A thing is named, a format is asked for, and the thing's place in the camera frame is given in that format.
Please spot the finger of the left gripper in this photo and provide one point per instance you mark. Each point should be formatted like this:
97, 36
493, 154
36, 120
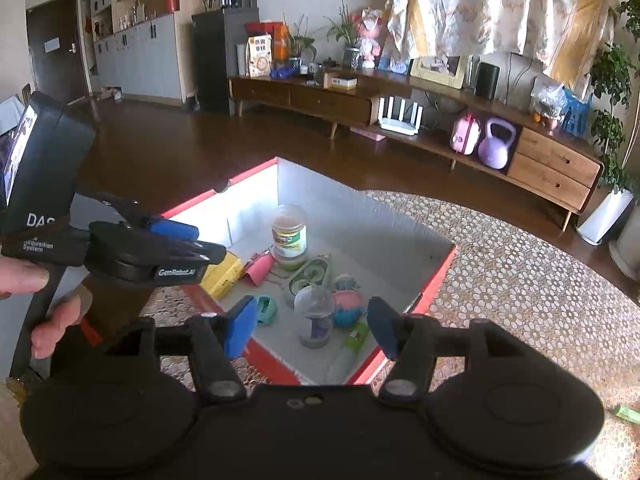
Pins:
102, 206
131, 255

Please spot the wooden TV cabinet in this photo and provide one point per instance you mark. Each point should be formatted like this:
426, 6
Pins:
550, 164

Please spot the orange snack box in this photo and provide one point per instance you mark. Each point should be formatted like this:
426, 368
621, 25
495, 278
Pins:
259, 56

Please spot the white green tube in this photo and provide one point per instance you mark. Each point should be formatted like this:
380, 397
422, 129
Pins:
350, 349

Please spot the tall potted tree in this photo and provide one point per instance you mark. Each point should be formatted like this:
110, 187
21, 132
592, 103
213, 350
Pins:
612, 76

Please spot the blue gift bag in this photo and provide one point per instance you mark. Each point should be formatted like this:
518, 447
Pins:
576, 114

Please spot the small green tube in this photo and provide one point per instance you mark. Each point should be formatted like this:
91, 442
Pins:
626, 413

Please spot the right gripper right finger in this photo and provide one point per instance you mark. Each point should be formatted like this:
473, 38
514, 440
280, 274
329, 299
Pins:
412, 343

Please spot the plastic bag of fruit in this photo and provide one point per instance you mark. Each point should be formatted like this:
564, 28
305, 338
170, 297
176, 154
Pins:
548, 103

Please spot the purple kettlebell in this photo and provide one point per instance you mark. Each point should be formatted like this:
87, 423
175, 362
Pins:
492, 151

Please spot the red cardboard storage box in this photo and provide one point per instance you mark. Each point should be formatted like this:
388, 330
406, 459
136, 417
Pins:
350, 238

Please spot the grey wall cabinet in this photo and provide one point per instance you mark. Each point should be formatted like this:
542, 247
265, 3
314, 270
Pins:
142, 61

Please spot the yellow small box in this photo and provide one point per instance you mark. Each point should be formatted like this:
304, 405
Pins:
219, 278

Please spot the green avocado toy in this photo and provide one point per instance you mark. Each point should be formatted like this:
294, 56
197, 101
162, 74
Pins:
307, 279

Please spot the clear plastic cup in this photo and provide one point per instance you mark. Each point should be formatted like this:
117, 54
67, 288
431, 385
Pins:
313, 316

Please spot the dark wooden door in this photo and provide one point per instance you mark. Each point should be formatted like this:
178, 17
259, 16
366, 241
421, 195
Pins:
52, 32

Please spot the green label plastic jar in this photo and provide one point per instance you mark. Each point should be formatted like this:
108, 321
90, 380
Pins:
289, 237

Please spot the cream picture frame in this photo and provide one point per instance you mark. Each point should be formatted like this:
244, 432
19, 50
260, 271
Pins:
449, 71

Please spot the white wifi router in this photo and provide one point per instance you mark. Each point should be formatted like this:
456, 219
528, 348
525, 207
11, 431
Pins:
399, 115

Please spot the floral hanging cloth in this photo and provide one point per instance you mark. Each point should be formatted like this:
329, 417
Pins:
564, 36

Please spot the pink folded card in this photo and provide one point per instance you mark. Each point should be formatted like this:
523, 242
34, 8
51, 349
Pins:
260, 267

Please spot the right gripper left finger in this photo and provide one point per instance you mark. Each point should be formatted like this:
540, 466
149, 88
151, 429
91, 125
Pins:
215, 342

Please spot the pink doll figure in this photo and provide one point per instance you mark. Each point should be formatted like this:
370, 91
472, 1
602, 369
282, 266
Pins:
369, 26

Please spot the small potted plant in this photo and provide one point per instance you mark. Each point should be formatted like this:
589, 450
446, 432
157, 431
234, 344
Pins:
345, 30

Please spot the person's left hand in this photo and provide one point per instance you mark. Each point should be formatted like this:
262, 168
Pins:
39, 302

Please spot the black cylindrical speaker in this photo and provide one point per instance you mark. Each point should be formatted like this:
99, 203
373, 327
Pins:
487, 77

